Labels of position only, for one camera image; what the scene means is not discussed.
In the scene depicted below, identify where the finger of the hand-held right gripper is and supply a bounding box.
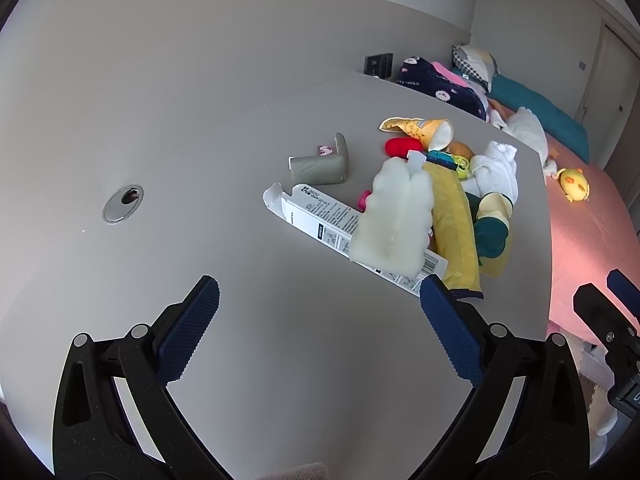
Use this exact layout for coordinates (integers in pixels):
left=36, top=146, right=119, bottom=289
left=572, top=284, right=640, bottom=350
left=607, top=269, right=640, bottom=318

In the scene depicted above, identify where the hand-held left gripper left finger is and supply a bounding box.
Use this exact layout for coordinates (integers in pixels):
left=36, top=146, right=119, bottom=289
left=52, top=276, right=228, bottom=480

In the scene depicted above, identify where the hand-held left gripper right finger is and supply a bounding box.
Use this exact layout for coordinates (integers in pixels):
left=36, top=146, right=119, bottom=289
left=407, top=275, right=590, bottom=480

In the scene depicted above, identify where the white printed cardboard box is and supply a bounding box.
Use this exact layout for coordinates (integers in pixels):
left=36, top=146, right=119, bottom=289
left=263, top=182, right=448, bottom=297

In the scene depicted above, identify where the grey foam corner guard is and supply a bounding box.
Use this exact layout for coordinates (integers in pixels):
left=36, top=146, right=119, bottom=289
left=288, top=132, right=351, bottom=186

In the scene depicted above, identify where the pink bed sheet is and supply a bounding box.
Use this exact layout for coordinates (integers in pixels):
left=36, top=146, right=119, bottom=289
left=541, top=130, right=639, bottom=343

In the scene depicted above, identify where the yellow cloth with navy trim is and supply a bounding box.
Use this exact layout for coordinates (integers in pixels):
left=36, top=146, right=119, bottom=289
left=427, top=164, right=485, bottom=302

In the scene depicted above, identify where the green and yellow cloth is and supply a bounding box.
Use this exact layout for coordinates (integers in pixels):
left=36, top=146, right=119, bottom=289
left=472, top=192, right=514, bottom=279

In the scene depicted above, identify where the yellow chick plush toy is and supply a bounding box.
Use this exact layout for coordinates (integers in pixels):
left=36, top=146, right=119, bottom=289
left=556, top=167, right=592, bottom=204

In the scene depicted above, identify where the white cloth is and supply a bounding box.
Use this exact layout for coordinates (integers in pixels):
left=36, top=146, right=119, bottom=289
left=462, top=140, right=521, bottom=206

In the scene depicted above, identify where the blue and green frog toy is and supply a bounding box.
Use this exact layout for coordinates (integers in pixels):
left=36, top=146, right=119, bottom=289
left=425, top=149, right=473, bottom=182

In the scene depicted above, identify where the brown plush toy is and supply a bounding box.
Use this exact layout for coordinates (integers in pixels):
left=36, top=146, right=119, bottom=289
left=446, top=140, right=475, bottom=162

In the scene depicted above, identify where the red soft toy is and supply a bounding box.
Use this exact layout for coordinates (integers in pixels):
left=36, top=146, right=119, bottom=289
left=384, top=137, right=425, bottom=159

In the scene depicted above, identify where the white plush toy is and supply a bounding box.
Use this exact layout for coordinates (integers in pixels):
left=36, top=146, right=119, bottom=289
left=500, top=107, right=551, bottom=162

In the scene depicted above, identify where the yellow snack bag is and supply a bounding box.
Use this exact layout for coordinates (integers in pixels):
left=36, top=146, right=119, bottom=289
left=378, top=117, right=454, bottom=152

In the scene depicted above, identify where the teal pillow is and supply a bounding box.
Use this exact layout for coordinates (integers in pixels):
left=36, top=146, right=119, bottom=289
left=487, top=74, right=591, bottom=164

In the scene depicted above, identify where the beige door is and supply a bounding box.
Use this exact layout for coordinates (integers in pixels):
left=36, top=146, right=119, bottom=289
left=575, top=20, right=640, bottom=128

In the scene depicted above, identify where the navy printed blanket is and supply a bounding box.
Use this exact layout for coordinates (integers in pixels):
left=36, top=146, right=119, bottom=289
left=395, top=56, right=489, bottom=122

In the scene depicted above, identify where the pink cloth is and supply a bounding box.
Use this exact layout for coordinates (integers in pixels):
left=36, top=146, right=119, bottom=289
left=431, top=62, right=465, bottom=85

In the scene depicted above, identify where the checked pillow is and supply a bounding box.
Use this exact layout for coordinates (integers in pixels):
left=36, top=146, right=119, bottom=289
left=452, top=45, right=501, bottom=86

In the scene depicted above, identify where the silver cable grommet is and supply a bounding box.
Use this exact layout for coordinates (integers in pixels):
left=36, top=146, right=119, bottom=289
left=103, top=185, right=144, bottom=224

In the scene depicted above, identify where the black wall socket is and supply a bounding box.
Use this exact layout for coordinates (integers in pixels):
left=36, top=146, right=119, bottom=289
left=363, top=53, right=393, bottom=79

